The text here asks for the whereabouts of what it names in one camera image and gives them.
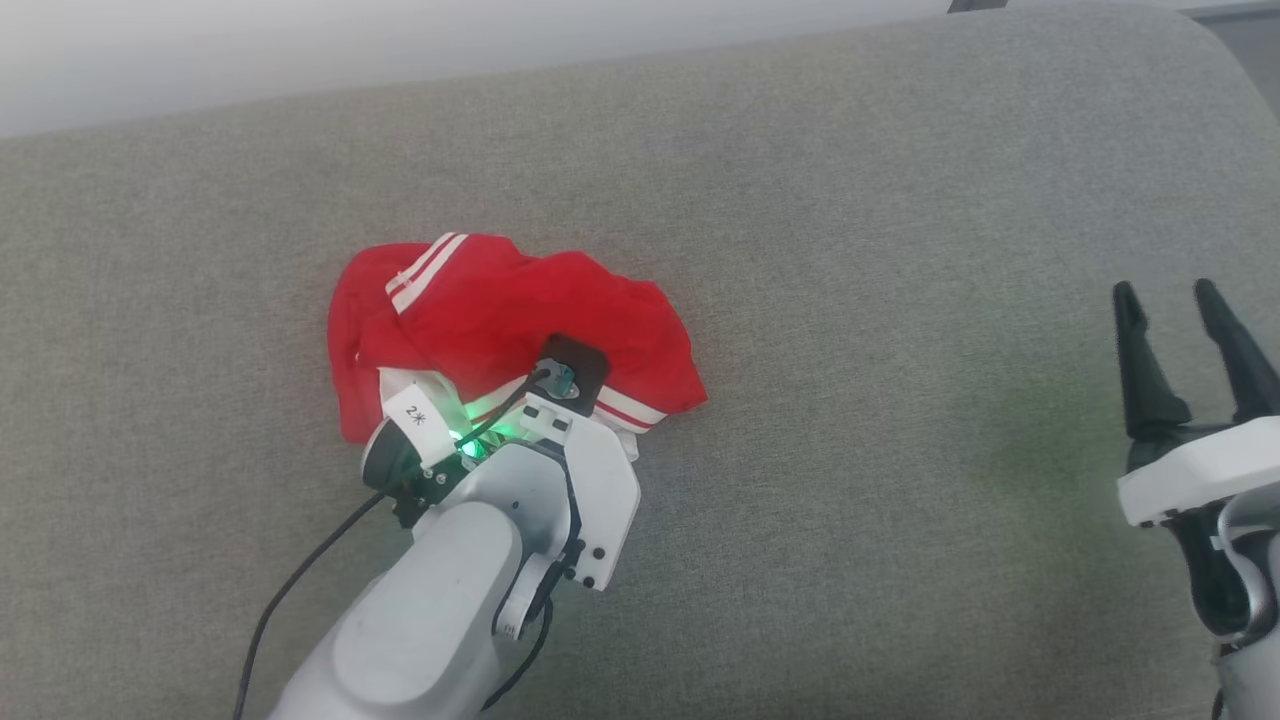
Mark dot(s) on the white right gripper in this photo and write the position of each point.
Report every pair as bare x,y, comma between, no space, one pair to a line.
1210,470

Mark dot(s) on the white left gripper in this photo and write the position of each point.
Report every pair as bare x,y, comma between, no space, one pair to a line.
605,490

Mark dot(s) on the red shirt with white sleeves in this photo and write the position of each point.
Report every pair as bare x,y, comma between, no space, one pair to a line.
480,310

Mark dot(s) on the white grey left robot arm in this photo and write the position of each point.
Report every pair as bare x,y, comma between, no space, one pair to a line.
420,620

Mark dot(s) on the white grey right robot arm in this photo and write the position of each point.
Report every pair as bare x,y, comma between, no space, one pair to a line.
1255,610

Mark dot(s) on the grey fabric sofa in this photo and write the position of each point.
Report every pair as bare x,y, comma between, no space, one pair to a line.
850,520

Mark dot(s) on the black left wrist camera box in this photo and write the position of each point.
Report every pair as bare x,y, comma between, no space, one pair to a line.
578,365

